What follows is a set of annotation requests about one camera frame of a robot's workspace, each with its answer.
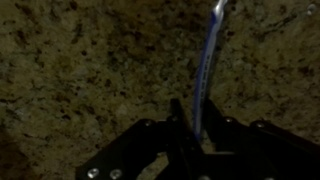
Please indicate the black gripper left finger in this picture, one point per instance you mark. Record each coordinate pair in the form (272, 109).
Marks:
(185, 150)

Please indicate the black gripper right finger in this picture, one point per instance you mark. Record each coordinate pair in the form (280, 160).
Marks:
(223, 132)

